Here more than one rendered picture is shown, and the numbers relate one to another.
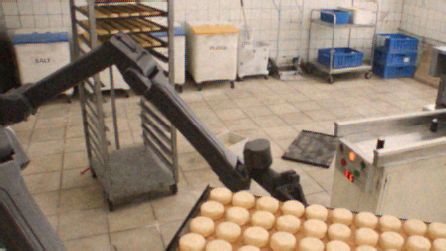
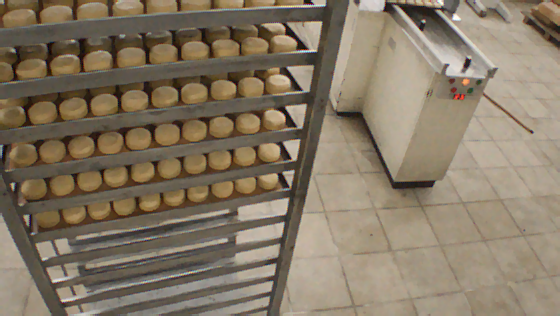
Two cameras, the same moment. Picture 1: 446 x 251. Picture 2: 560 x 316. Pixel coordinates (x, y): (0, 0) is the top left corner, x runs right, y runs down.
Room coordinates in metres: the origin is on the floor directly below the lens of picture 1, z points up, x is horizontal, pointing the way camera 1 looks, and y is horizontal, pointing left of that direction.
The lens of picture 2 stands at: (1.93, 1.77, 1.80)
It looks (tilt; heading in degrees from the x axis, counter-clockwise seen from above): 41 degrees down; 281
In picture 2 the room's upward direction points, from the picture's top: 9 degrees clockwise
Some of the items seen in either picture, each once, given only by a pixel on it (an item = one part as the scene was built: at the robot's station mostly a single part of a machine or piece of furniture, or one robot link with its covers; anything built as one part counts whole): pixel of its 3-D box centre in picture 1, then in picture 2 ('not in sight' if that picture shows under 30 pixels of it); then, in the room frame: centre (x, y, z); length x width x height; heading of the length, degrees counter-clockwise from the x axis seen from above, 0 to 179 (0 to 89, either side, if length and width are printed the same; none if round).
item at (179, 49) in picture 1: (159, 57); not in sight; (4.65, 1.51, 0.38); 0.64 x 0.54 x 0.77; 26
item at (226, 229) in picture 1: (228, 232); not in sight; (0.67, 0.10, 1.02); 0.05 x 0.05 x 0.02
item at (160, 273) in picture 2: (155, 149); (161, 272); (2.53, 0.89, 0.24); 0.64 x 0.03 x 0.03; 38
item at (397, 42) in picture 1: (395, 42); not in sight; (6.03, -1.66, 0.50); 0.60 x 0.40 x 0.20; 119
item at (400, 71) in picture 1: (391, 68); not in sight; (6.03, -1.66, 0.10); 0.60 x 0.40 x 0.20; 114
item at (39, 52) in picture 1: (46, 66); not in sight; (4.06, 2.67, 0.38); 0.64 x 0.54 x 0.77; 29
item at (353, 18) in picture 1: (353, 14); not in sight; (5.77, -0.93, 0.89); 0.44 x 0.36 x 0.20; 35
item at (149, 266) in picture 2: not in sight; (170, 258); (2.28, 1.20, 0.87); 0.64 x 0.03 x 0.03; 38
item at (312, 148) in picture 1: (314, 147); not in sight; (3.21, -0.29, 0.01); 0.60 x 0.40 x 0.03; 163
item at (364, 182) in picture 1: (354, 164); (461, 86); (1.49, -0.31, 0.77); 0.24 x 0.04 x 0.14; 26
